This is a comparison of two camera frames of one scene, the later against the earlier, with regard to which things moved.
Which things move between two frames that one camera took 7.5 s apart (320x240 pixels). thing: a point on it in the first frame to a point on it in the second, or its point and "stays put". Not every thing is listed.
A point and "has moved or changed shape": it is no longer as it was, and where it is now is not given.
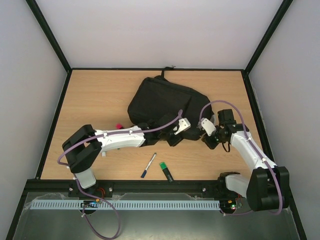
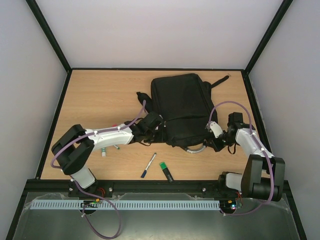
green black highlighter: (166, 171) stays put
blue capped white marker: (145, 171) stays put
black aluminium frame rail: (133, 186) stays put
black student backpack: (156, 99) has moved or changed shape
